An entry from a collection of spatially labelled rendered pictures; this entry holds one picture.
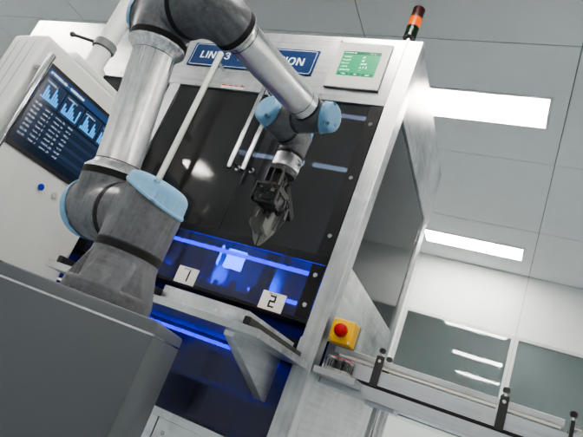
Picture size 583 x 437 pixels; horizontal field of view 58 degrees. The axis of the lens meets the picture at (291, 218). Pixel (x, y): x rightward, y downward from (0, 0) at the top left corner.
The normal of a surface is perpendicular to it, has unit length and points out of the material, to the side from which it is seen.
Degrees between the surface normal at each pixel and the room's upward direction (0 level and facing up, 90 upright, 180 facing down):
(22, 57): 90
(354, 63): 90
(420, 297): 90
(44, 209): 90
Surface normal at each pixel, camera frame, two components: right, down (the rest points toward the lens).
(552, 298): -0.31, -0.43
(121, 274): 0.54, -0.39
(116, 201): -0.52, -0.46
